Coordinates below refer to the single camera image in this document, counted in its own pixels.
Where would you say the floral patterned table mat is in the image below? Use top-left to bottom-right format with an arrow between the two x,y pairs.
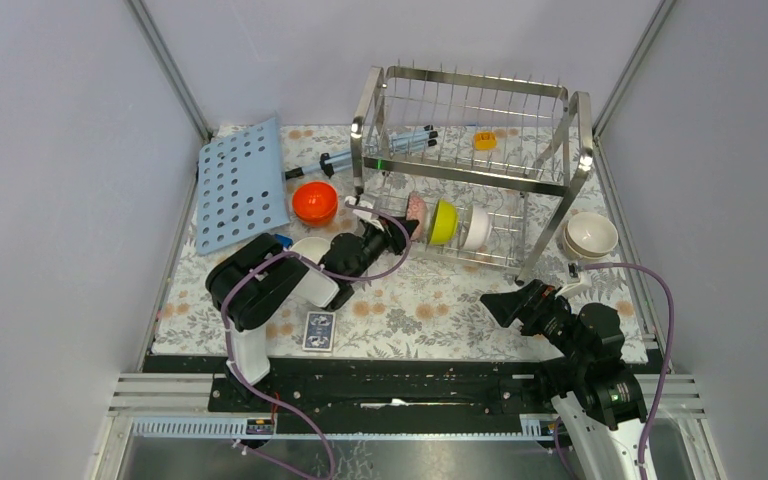
150,125 -> 647,364

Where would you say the light blue perforated panel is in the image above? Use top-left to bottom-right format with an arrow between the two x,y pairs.
195,117 -> 290,255

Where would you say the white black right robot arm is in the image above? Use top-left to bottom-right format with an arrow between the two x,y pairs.
480,280 -> 657,479

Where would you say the white ceramic bowl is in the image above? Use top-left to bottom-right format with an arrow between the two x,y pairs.
459,205 -> 492,251

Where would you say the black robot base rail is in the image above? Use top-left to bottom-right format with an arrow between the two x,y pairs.
142,355 -> 557,436

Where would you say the small orange yellow cup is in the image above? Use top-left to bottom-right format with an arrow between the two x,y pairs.
473,131 -> 497,151

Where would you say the stainless steel dish rack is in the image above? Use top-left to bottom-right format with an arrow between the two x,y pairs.
349,64 -> 594,284

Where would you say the beige floral bowl front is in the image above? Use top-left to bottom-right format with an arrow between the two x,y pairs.
564,212 -> 619,257

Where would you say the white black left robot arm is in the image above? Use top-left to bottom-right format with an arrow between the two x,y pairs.
205,216 -> 422,411

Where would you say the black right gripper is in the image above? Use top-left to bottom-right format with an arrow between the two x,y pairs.
478,277 -> 590,367

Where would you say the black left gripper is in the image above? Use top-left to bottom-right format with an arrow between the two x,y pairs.
346,212 -> 418,282

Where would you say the blue playing card box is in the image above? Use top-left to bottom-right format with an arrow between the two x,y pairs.
302,312 -> 336,353

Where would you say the blue toy car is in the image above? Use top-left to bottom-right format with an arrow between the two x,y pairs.
274,234 -> 294,249

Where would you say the beige floral bowl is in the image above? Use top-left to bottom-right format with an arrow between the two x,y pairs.
562,229 -> 612,261
564,212 -> 619,257

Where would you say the orange plastic bowl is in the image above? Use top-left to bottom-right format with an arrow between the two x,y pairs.
291,181 -> 339,228

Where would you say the white ribbed bowl front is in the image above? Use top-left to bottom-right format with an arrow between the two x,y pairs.
290,237 -> 331,264

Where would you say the yellow green bowl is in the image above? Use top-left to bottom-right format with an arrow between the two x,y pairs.
428,198 -> 459,246

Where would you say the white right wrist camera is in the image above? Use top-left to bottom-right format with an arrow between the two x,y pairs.
557,263 -> 592,299

